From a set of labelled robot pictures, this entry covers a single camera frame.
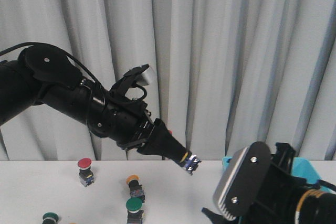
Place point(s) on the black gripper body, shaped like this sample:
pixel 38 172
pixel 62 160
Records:
pixel 282 197
pixel 120 113

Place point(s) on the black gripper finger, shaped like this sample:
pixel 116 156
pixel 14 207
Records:
pixel 157 140
pixel 216 218

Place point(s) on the red push button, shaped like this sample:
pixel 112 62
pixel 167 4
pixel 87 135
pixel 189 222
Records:
pixel 85 174
pixel 189 162

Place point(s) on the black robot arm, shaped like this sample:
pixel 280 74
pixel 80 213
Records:
pixel 320 204
pixel 46 74

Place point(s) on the light blue plastic box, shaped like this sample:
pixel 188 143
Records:
pixel 301 168

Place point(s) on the yellow push button lying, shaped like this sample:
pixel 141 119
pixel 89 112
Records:
pixel 135 188

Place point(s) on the green push button right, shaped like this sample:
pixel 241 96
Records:
pixel 134 209

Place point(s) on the green push button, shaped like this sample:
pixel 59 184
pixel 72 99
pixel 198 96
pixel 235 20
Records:
pixel 50 218
pixel 134 209

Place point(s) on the grey curtain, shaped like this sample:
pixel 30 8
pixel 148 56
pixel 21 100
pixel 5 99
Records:
pixel 227 72

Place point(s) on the green push button left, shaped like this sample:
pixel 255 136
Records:
pixel 50 218

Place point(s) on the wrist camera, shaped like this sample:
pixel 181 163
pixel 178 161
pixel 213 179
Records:
pixel 143 75
pixel 241 181

